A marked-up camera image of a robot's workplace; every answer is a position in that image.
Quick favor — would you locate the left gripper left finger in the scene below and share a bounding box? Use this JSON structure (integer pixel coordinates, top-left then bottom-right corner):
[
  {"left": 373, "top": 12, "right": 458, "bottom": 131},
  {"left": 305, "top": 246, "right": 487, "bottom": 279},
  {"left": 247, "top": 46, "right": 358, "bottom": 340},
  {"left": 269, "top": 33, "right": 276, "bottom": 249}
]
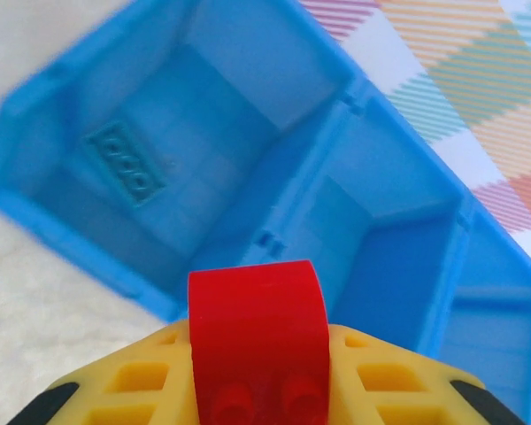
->
[{"left": 6, "top": 318, "right": 203, "bottom": 425}]

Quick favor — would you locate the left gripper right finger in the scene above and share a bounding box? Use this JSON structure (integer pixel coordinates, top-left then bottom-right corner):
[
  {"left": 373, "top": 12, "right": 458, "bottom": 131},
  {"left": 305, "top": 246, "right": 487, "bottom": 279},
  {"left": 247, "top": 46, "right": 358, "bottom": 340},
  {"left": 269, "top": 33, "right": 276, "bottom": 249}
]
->
[{"left": 328, "top": 324, "right": 531, "bottom": 425}]

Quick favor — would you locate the red curved lego brick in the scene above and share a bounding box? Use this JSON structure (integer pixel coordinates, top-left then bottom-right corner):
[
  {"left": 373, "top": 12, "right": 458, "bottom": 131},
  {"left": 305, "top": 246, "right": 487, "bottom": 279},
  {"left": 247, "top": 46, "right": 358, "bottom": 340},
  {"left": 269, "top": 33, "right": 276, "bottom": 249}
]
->
[{"left": 188, "top": 259, "right": 334, "bottom": 425}]

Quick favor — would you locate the blue three-compartment bin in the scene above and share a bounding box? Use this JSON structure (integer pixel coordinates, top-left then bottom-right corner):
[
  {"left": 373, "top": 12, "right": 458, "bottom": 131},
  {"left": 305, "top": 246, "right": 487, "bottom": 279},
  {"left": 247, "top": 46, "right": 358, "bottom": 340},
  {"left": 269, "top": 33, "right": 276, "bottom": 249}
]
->
[{"left": 0, "top": 0, "right": 531, "bottom": 425}]

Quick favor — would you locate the blue lego plate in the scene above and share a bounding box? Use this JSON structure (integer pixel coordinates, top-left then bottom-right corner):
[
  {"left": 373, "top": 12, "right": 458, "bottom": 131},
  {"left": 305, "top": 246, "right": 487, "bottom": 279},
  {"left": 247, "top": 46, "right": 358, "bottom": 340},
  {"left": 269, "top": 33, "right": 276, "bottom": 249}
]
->
[{"left": 82, "top": 120, "right": 167, "bottom": 209}]

